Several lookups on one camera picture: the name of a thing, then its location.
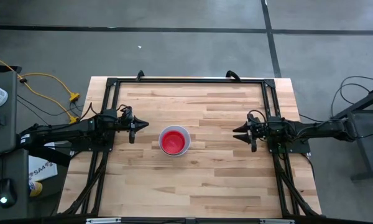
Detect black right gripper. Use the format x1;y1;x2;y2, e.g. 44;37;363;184
232;112;270;153

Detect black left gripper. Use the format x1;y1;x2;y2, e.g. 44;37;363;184
117;105;150;144

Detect red plastic bowl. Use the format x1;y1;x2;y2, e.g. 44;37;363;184
161;130;187;156

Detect large white bowl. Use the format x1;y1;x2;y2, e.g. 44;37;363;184
158;124;192;157

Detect black cart strut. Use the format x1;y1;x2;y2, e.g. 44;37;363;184
26;146;72;168

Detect white printed cardboard box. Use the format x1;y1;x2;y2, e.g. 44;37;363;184
27;154;58;182

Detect yellow and white cup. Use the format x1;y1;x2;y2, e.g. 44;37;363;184
29;180;44;198

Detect black metal side desk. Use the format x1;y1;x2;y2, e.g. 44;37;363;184
330;85;373;182

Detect grey equipment cart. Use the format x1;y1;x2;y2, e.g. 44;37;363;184
0;64;30;220

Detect black computer mouse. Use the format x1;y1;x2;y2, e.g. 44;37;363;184
0;178;17;208

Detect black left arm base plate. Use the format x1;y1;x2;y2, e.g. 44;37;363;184
70;138;116;153

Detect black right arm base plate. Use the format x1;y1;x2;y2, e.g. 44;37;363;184
269;136;311;155

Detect large black frame clamp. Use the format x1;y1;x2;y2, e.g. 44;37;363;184
225;70;242;83

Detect black aluminium table frame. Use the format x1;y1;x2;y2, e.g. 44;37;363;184
51;77;323;224

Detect silver table bracket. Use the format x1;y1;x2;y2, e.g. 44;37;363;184
259;218;296;224
85;217;122;224

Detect looped black cable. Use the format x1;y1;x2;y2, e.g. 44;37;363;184
330;75;373;119

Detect thin black floor cable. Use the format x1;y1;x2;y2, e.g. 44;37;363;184
17;94;83;118
17;99;50;127

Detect short yellow extension cable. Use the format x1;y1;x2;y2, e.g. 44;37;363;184
20;72;81;102

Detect long yellow extension cable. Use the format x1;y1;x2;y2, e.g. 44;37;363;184
0;52;80;125

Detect straight black cable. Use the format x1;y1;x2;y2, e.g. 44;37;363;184
356;128;373;139

